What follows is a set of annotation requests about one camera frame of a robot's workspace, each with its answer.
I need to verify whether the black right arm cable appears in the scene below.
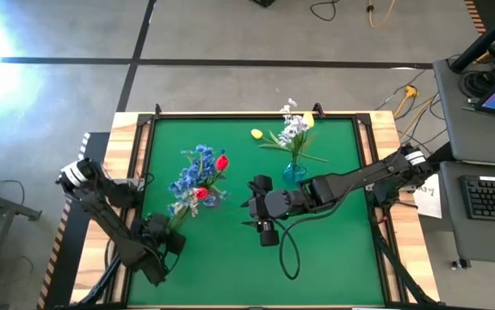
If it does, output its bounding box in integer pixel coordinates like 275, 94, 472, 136
278, 183, 358, 281

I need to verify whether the white paper sheet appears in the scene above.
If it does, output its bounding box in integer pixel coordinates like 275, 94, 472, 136
412, 174, 443, 220

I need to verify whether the yellow extension cable with plug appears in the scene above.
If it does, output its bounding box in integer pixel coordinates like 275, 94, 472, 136
392, 84, 434, 140

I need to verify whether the yellow floor cable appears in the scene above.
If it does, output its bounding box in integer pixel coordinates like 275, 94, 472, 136
366, 0, 397, 28

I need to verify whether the black metal rig frame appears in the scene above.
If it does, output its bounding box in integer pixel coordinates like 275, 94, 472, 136
71, 102, 442, 310

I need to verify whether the coiled black cable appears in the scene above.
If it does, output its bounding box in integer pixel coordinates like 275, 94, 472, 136
460, 67, 495, 99

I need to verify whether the blue artificial flower bunch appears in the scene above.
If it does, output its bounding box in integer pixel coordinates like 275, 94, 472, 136
180, 144, 230, 177
167, 165, 230, 219

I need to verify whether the blue embossed glass vase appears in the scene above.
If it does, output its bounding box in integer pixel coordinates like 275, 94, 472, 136
282, 161, 308, 184

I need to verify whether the black striped floor plate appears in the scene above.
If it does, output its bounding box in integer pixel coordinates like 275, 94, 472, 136
35, 132, 111, 310
463, 0, 495, 35

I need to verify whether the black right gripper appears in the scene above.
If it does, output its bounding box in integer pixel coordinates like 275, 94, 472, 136
240, 174, 302, 247

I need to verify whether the purple ribbed glass vase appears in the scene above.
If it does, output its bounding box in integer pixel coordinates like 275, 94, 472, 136
193, 193, 222, 216

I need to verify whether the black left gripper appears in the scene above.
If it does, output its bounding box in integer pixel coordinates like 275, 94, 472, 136
137, 213, 187, 257

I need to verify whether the green table mat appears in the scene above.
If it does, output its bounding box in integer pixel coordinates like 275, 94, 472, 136
127, 116, 387, 307

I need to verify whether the grey computer cart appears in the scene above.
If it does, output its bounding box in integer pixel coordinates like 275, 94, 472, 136
432, 58, 495, 270

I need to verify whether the black computer keyboard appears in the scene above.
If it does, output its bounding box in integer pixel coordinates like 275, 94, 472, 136
459, 174, 495, 224

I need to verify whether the black floor cable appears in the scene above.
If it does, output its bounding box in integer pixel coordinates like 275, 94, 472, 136
309, 0, 341, 22

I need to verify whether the thick black pole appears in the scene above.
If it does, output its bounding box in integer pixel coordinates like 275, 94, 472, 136
449, 0, 495, 74

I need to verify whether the yellow artificial tulip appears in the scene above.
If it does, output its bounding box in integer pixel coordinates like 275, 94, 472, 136
300, 111, 317, 167
250, 128, 330, 164

